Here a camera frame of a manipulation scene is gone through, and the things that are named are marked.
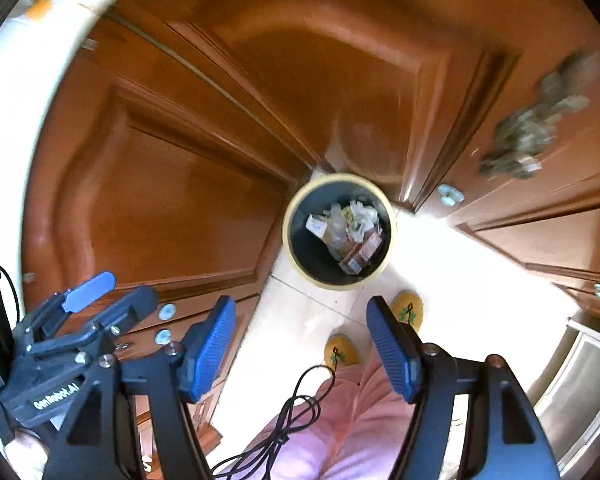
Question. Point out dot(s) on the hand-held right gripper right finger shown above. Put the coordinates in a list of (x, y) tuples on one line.
[(389, 350)]

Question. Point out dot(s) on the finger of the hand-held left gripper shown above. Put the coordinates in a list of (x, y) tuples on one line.
[(87, 290), (130, 310)]

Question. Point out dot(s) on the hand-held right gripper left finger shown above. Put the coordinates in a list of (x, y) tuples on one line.
[(210, 350)]

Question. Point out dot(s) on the pink cardboard box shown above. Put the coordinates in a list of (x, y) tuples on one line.
[(362, 252)]

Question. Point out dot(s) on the round yellow rimmed trash bin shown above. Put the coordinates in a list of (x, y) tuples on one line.
[(305, 255)]

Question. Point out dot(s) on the yellow slipper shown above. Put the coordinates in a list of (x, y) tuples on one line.
[(407, 310), (342, 352)]

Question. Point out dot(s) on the pink pants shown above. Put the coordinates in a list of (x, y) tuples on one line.
[(360, 435)]

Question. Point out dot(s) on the wooden cabinet door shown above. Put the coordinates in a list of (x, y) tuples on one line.
[(330, 60), (155, 185)]

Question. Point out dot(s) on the heap of crumpled wrappers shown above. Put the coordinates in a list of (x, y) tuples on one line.
[(337, 220)]

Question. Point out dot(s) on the silver framed cabinet door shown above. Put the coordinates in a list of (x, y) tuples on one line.
[(579, 375)]

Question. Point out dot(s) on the wooden cabinet drawer front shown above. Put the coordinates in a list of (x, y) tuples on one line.
[(554, 240)]

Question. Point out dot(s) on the grey crumpled clump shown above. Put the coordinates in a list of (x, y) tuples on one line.
[(524, 130)]

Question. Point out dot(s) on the orange sticker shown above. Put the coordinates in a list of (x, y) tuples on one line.
[(40, 7)]

